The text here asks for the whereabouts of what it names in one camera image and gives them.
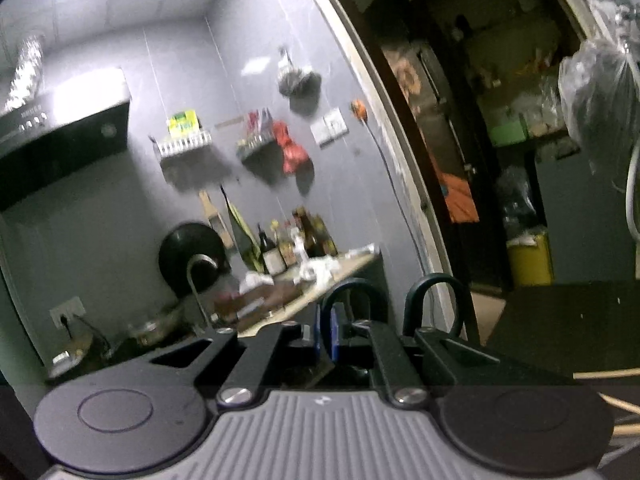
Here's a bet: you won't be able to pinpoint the orange wall plug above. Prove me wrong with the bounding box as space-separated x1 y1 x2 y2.
349 100 368 124

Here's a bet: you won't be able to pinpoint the green box on shelf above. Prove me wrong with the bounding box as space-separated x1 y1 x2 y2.
489 119 528 148

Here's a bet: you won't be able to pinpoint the white wall switch plate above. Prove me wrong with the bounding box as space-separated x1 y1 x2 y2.
310 107 349 148

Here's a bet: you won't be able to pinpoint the white cloth on counter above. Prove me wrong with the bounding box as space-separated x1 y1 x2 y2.
294 256 341 285

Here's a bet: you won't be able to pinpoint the wooden wall grater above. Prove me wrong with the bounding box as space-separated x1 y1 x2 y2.
198 190 235 250

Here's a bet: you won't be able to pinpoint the metal wall tap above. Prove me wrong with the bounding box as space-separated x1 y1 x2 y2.
599 0 639 21

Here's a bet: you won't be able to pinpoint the wooden cutting board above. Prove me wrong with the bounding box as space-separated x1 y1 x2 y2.
212 281 303 324

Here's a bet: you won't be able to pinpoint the red plastic bag on wall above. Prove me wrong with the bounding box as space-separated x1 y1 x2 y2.
272 120 310 176

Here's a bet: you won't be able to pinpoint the dark glass bottle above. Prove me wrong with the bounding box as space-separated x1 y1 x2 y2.
257 226 286 276

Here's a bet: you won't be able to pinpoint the bagged item hung high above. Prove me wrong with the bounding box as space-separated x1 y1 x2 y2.
277 46 321 98

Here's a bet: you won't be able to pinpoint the yellow bin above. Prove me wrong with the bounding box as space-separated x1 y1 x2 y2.
506 230 553 287

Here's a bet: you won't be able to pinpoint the black wok pan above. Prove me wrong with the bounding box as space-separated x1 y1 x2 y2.
157 222 231 299

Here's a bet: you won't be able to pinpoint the black range hood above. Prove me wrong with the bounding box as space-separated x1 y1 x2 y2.
1 66 131 210

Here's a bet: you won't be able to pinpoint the wooden kitchen counter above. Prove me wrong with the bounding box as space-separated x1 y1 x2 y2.
238 244 380 338

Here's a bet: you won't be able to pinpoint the green hanging cloth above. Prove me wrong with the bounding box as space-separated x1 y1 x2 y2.
220 185 265 273

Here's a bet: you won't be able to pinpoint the plain wooden chopstick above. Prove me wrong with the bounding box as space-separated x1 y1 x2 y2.
573 367 640 380
599 393 640 415

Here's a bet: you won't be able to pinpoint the steel sink faucet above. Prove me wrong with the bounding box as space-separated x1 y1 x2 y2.
186 254 219 328

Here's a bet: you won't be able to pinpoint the grey plastic bag on tap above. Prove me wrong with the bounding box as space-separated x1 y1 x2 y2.
558 39 639 179

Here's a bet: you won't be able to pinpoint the black handled scissors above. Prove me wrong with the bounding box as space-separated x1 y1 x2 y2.
314 273 480 360

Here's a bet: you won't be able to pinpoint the white wall rack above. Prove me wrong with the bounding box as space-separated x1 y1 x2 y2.
149 129 213 160

